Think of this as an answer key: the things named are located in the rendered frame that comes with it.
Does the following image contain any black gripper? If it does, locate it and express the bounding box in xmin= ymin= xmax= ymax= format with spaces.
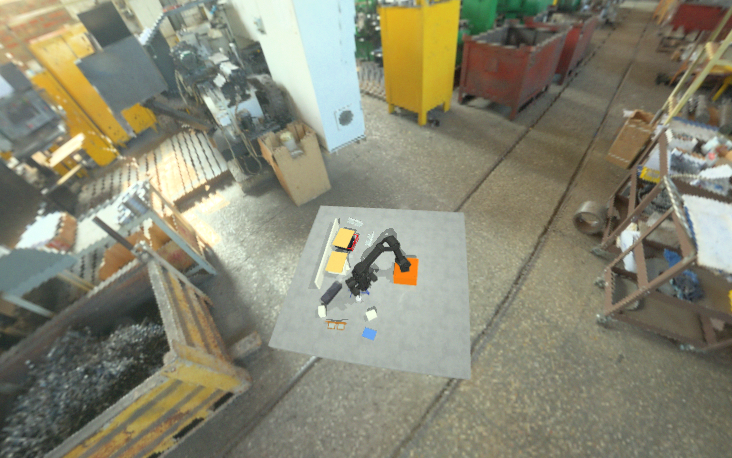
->
xmin=350 ymin=273 xmax=378 ymax=296

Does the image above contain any blue flat plate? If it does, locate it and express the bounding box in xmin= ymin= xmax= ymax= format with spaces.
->
xmin=362 ymin=328 xmax=377 ymax=341

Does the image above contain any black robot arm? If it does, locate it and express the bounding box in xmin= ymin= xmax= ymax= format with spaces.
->
xmin=345 ymin=235 xmax=412 ymax=288

